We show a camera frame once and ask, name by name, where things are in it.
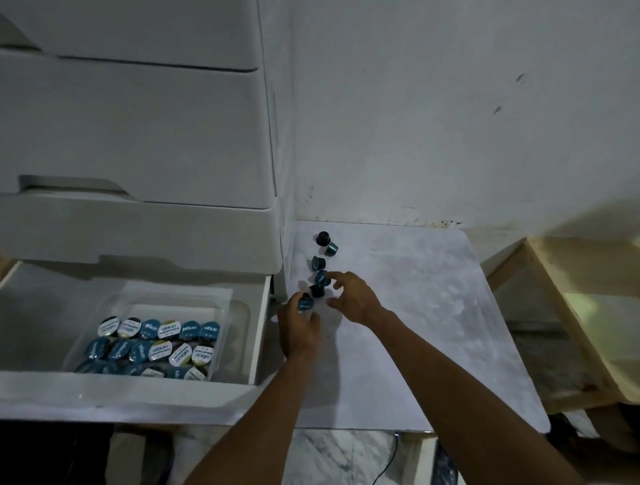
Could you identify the person's right thumb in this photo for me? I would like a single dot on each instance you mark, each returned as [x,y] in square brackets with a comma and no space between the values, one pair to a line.
[334,302]

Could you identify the person's right forearm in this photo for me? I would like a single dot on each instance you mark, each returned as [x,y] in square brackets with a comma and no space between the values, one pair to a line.
[465,399]

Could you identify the white plastic drawer cabinet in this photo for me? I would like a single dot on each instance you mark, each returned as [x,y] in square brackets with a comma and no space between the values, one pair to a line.
[140,135]

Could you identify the teal coffee capsule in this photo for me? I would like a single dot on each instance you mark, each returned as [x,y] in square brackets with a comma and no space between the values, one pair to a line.
[318,263]
[304,303]
[322,278]
[331,247]

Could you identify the person's left hand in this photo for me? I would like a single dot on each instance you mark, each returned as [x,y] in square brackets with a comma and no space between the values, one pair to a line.
[297,332]

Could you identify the rows of foil-lidded capsules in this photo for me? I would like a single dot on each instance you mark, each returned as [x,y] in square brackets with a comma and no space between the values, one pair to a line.
[150,347]

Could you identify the white table leg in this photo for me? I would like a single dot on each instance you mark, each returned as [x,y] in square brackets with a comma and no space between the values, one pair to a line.
[419,459]

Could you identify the light wooden frame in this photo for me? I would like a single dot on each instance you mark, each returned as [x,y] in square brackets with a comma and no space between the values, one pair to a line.
[565,310]

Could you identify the clear plastic tray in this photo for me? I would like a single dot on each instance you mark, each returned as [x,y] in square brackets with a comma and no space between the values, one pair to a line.
[235,320]

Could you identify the person's left thumb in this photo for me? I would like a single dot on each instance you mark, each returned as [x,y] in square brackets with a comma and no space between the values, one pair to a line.
[315,320]

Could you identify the black coffee capsule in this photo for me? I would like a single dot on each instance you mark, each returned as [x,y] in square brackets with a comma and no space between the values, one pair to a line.
[323,238]
[316,290]

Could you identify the person's right hand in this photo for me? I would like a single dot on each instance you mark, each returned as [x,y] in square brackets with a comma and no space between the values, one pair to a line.
[357,300]

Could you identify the white open drawer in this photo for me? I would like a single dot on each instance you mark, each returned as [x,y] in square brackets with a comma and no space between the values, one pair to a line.
[125,399]

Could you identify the person's left forearm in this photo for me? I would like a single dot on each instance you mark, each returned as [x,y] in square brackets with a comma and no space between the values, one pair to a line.
[260,419]

